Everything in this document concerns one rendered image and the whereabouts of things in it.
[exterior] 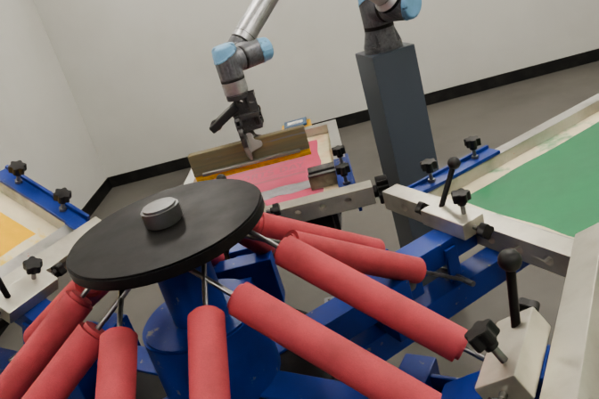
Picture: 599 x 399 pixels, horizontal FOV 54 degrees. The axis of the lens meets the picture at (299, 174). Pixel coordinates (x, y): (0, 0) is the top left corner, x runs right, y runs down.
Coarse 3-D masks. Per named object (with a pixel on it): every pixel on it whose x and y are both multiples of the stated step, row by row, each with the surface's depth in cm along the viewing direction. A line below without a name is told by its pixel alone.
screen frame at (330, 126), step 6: (330, 120) 235; (306, 126) 235; (312, 126) 233; (318, 126) 232; (324, 126) 232; (330, 126) 227; (336, 126) 225; (306, 132) 233; (312, 132) 233; (318, 132) 233; (324, 132) 233; (330, 132) 221; (336, 132) 219; (330, 138) 214; (336, 138) 212; (336, 144) 205; (336, 156) 195; (192, 174) 218; (186, 180) 213; (192, 180) 212; (348, 210) 163
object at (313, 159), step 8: (312, 144) 224; (312, 152) 215; (312, 160) 207; (320, 160) 205; (296, 176) 197; (304, 176) 195; (264, 184) 198; (272, 184) 196; (280, 184) 194; (296, 192) 184; (304, 192) 182; (312, 192) 181; (264, 200) 185; (272, 200) 183; (280, 200) 182
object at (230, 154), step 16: (288, 128) 184; (304, 128) 183; (240, 144) 184; (272, 144) 184; (288, 144) 184; (304, 144) 184; (192, 160) 186; (208, 160) 186; (224, 160) 186; (240, 160) 186
